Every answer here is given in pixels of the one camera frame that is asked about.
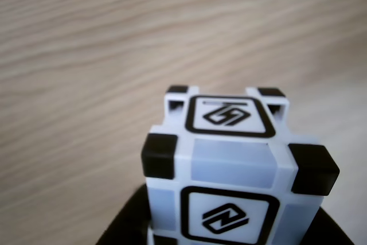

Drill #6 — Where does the white cube with chain-link symbol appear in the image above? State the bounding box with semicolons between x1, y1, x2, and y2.
140;84;341;245

